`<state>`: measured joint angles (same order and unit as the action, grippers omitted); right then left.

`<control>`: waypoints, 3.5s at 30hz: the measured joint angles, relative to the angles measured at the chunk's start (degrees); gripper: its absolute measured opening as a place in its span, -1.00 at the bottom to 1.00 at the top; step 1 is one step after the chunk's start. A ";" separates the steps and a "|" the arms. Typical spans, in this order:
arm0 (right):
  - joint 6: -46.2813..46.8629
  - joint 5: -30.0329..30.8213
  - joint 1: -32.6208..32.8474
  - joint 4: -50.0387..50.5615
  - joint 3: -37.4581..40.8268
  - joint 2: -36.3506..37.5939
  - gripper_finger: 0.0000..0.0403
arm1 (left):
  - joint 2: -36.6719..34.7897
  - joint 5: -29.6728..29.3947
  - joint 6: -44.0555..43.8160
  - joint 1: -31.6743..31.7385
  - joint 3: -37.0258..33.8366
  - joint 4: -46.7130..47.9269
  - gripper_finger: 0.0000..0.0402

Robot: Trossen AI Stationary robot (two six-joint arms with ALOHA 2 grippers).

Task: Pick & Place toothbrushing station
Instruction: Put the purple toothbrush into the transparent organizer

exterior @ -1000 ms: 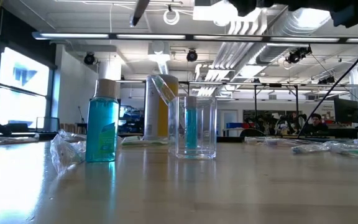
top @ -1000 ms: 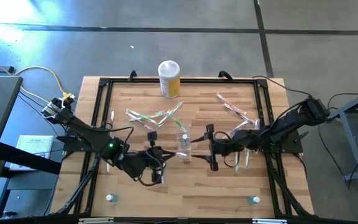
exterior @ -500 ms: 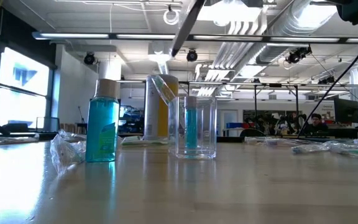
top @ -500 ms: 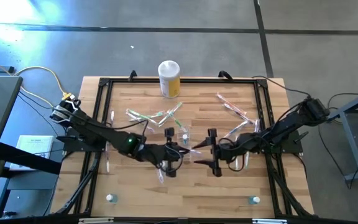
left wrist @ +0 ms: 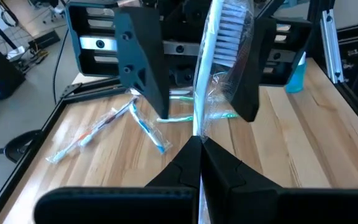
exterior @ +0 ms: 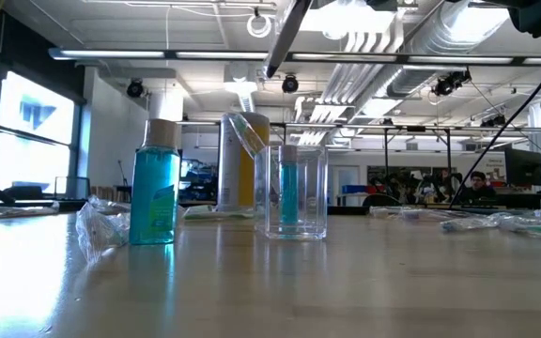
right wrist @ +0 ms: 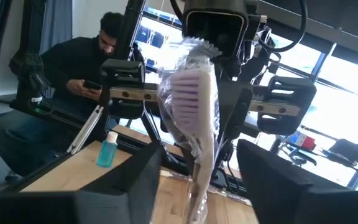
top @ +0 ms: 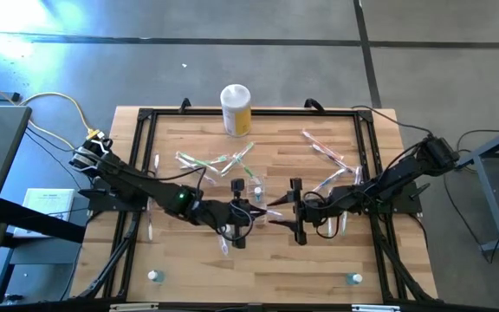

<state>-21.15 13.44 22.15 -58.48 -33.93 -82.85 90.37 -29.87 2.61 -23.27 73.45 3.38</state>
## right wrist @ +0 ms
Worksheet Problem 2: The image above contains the grey blue curtain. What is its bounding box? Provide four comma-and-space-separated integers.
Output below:
39, 0, 73, 54

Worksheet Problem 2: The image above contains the red white blue box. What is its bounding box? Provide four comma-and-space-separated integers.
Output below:
290, 132, 318, 152

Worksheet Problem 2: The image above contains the black office chair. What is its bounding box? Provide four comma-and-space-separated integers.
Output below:
278, 145, 319, 168

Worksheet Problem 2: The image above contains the silver aluminium bracket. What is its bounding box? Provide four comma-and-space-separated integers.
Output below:
66, 105, 104, 156

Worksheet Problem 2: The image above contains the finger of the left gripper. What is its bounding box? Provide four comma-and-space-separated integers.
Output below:
101, 60, 180, 144
218, 77, 317, 140

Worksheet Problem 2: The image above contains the purple toothbrush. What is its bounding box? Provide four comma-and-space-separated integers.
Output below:
157, 36, 224, 224

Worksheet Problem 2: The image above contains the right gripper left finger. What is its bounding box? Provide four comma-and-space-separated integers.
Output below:
0, 141, 162, 224

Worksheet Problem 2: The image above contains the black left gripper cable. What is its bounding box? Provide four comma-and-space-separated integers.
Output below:
256, 0, 308, 54

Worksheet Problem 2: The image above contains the small blue mouthwash bottle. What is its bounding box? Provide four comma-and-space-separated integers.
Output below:
96, 131, 119, 169

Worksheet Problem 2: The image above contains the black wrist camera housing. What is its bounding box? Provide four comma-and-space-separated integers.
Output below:
181, 0, 249, 60

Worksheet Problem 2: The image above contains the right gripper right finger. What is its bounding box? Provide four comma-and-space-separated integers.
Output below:
237, 139, 358, 224

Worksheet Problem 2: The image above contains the person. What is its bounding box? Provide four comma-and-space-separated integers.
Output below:
0, 11, 144, 184

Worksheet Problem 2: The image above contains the black phone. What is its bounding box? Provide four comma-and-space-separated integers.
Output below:
83, 80, 103, 91

